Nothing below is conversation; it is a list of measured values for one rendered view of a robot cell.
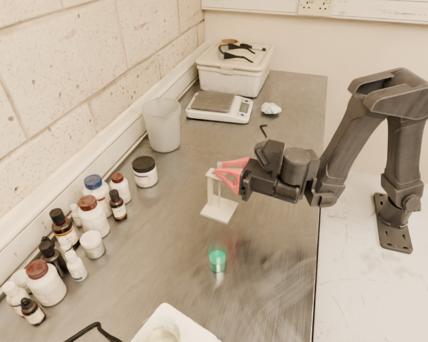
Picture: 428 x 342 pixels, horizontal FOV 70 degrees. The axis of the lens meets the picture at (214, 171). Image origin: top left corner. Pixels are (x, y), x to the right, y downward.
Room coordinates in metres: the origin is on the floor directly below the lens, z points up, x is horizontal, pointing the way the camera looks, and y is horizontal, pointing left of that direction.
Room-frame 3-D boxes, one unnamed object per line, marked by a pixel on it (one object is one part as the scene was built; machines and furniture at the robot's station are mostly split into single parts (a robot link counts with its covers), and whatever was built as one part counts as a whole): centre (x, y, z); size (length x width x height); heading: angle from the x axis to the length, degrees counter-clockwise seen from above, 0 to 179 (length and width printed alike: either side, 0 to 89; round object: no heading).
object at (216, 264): (0.41, -0.01, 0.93); 0.04 x 0.04 x 0.06
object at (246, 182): (0.54, -0.11, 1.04); 0.10 x 0.07 x 0.07; 155
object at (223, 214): (0.58, -0.02, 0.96); 0.08 x 0.08 x 0.13; 65
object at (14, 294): (0.30, 0.38, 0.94); 0.03 x 0.03 x 0.09
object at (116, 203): (0.56, 0.25, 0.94); 0.04 x 0.04 x 0.09
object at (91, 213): (0.51, 0.30, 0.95); 0.06 x 0.06 x 0.11
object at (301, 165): (0.51, -0.20, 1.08); 0.12 x 0.09 x 0.12; 96
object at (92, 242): (0.44, 0.28, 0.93); 0.05 x 0.05 x 0.05
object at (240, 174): (0.57, -0.05, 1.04); 0.09 x 0.07 x 0.07; 65
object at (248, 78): (1.48, -0.11, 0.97); 0.37 x 0.31 x 0.14; 162
